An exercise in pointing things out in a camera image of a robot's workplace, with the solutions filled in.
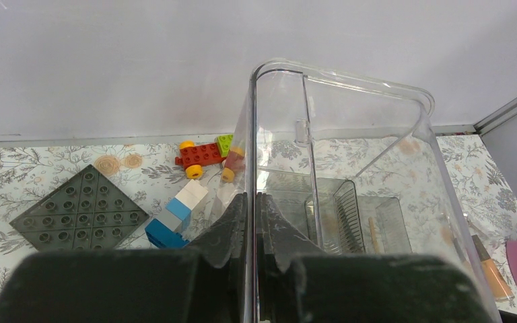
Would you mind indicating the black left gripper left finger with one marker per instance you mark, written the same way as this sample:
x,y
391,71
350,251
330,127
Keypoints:
x,y
196,283

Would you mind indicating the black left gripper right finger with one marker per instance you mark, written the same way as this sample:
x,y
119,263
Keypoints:
x,y
301,283

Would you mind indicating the clear acrylic organizer box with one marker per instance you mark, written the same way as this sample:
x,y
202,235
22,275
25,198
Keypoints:
x,y
303,119

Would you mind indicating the beige foundation tube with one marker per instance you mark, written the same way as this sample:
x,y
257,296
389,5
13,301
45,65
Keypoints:
x,y
497,284

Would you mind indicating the blue toy block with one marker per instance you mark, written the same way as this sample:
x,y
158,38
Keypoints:
x,y
166,231

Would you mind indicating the red yellow toy piece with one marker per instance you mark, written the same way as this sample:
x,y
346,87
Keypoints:
x,y
193,158

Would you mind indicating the dark grey building plate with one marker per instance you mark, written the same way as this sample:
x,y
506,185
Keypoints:
x,y
87,212

